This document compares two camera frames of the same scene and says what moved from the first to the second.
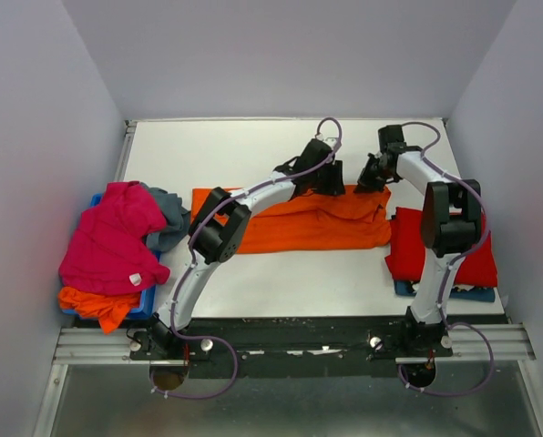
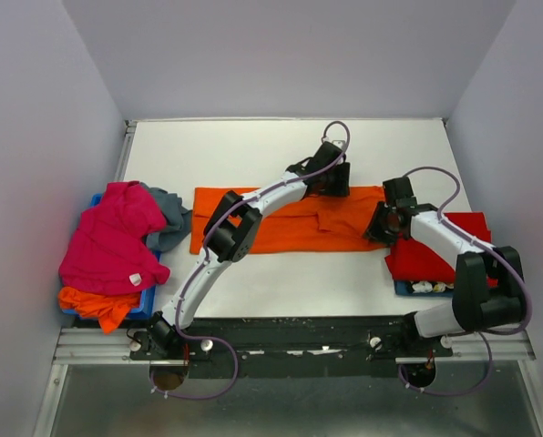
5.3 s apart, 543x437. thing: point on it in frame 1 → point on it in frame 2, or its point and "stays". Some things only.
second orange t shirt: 109,309 stays
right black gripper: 366,185 → 373,229
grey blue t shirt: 178,221 stays
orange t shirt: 315,222 stays
